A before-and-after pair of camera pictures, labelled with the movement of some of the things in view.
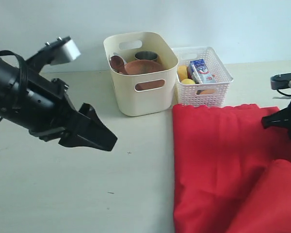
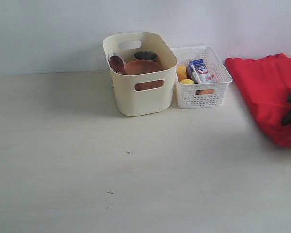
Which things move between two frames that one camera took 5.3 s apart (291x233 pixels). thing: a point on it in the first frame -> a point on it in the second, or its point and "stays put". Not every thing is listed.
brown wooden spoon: [117, 64] stays put
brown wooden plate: [139, 66] stays put
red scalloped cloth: [231, 174] -> [264, 86]
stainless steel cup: [146, 55] stays put
